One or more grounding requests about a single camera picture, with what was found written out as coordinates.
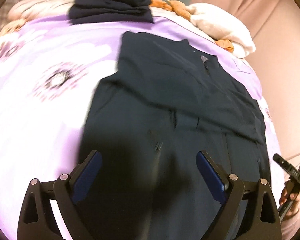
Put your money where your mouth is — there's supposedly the dark navy zip jacket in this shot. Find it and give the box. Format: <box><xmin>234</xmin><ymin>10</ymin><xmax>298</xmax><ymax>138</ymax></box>
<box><xmin>77</xmin><ymin>32</ymin><xmax>270</xmax><ymax>239</ymax></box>

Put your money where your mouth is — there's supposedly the person's right hand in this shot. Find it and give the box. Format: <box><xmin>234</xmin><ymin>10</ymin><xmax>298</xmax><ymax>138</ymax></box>
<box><xmin>279</xmin><ymin>180</ymin><xmax>300</xmax><ymax>220</ymax></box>

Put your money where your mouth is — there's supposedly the purple floral bed sheet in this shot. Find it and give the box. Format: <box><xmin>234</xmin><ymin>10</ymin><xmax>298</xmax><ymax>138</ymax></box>
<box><xmin>0</xmin><ymin>15</ymin><xmax>284</xmax><ymax>239</ymax></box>

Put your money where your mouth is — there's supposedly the white and orange plush blanket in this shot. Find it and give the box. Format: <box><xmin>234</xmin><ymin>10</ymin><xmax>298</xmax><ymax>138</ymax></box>
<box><xmin>149</xmin><ymin>0</ymin><xmax>256</xmax><ymax>59</ymax></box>

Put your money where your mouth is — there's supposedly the pink folded cloth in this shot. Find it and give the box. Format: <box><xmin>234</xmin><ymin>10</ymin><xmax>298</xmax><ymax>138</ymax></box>
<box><xmin>0</xmin><ymin>0</ymin><xmax>74</xmax><ymax>36</ymax></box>

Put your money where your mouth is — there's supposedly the folded navy blue garment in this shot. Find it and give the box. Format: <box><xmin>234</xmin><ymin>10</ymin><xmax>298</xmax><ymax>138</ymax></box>
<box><xmin>68</xmin><ymin>0</ymin><xmax>153</xmax><ymax>25</ymax></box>

